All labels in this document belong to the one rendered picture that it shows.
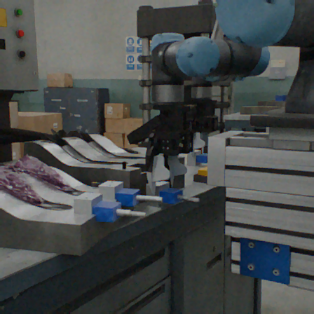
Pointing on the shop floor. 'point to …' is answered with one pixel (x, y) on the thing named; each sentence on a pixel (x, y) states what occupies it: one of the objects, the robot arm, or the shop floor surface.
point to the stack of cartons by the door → (120, 124)
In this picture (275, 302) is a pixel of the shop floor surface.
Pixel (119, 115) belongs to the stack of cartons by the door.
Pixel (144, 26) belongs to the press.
